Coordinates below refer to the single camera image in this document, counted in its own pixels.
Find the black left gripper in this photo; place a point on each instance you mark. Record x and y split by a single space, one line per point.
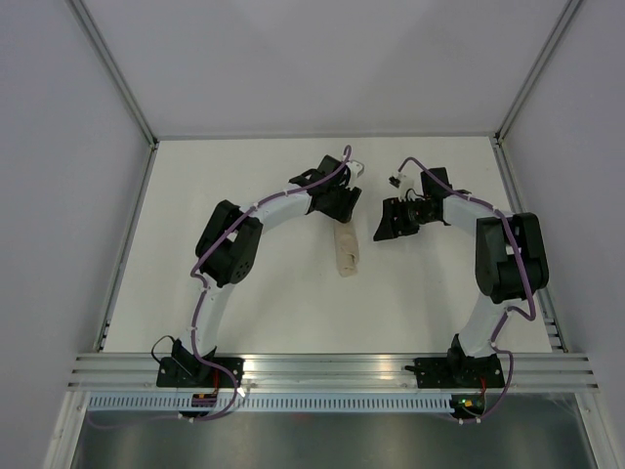
345 211

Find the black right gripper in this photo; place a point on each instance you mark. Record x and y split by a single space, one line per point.
389 229

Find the beige cloth napkin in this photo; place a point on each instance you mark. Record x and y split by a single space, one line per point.
346 249

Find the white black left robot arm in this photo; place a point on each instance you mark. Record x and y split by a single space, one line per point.
226 253

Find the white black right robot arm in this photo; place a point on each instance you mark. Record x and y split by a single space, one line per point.
510 267

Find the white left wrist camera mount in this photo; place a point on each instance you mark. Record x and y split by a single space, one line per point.
356 169

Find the aluminium frame rail right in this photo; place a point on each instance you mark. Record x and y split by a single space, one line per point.
531 163

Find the aluminium frame rail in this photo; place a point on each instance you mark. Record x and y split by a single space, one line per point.
95 37
531 163

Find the aluminium frame rail left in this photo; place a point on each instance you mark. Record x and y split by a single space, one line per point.
95 37

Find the aluminium front mounting rail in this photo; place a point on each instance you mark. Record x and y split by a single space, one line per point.
393 373

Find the white slotted cable duct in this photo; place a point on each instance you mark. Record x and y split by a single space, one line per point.
274 402

